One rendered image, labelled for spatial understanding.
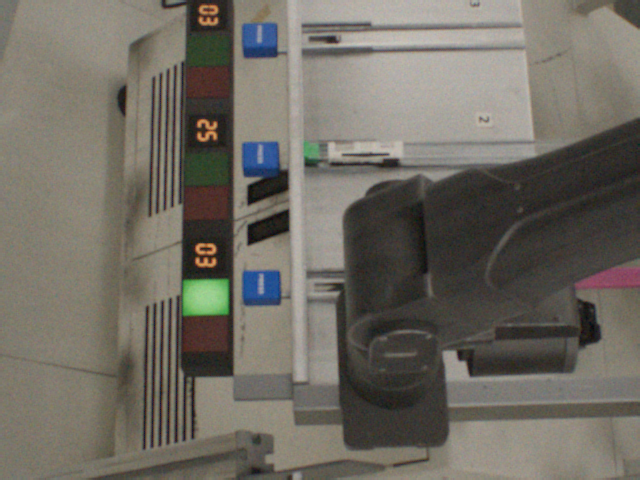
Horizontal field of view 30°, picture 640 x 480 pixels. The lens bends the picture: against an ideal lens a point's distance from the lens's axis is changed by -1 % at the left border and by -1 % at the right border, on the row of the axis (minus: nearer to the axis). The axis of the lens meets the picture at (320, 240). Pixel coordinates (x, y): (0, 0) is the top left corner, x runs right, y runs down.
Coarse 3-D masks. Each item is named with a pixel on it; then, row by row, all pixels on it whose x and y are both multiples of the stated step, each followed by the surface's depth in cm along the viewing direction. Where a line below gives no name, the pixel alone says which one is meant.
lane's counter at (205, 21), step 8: (224, 0) 104; (192, 8) 104; (200, 8) 104; (208, 8) 104; (216, 8) 104; (224, 8) 104; (192, 16) 103; (200, 16) 103; (208, 16) 103; (216, 16) 103; (224, 16) 103; (192, 24) 103; (200, 24) 103; (208, 24) 103; (216, 24) 103; (224, 24) 103
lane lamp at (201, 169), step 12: (192, 156) 99; (204, 156) 99; (216, 156) 99; (228, 156) 99; (192, 168) 98; (204, 168) 98; (216, 168) 98; (228, 168) 98; (192, 180) 98; (204, 180) 98; (216, 180) 98; (228, 180) 98
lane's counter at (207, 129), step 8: (192, 120) 100; (200, 120) 100; (208, 120) 100; (216, 120) 100; (224, 120) 100; (192, 128) 100; (200, 128) 100; (208, 128) 100; (216, 128) 100; (224, 128) 100; (192, 136) 99; (200, 136) 99; (208, 136) 99; (216, 136) 99; (224, 136) 99; (192, 144) 99; (200, 144) 99; (208, 144) 99; (216, 144) 99; (224, 144) 99
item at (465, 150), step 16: (320, 144) 96; (416, 144) 96; (432, 144) 97; (448, 144) 97; (464, 144) 97; (480, 144) 97; (496, 144) 97; (512, 144) 97; (528, 144) 97; (544, 144) 97; (560, 144) 97; (304, 160) 96; (320, 160) 96; (416, 160) 97; (432, 160) 97; (448, 160) 97; (464, 160) 97
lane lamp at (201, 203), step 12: (192, 192) 98; (204, 192) 98; (216, 192) 98; (228, 192) 98; (192, 204) 97; (204, 204) 97; (216, 204) 97; (228, 204) 97; (192, 216) 97; (204, 216) 97; (216, 216) 97
